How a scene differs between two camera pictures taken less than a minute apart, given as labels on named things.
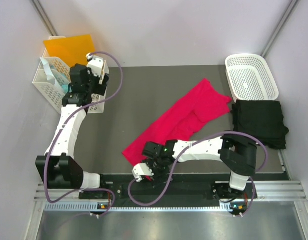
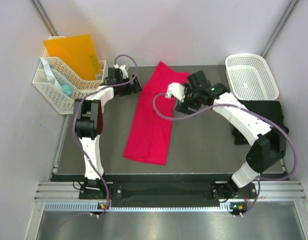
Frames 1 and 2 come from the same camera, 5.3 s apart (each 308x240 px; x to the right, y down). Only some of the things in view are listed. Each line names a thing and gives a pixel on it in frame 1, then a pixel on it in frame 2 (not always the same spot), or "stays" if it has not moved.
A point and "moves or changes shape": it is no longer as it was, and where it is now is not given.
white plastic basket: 250,78 stays
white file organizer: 53,80 stays
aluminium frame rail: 271,192 stays
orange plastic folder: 72,50 stays
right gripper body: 159,169 -> 191,100
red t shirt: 201,103 moves or changes shape
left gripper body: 93,86 -> 126,89
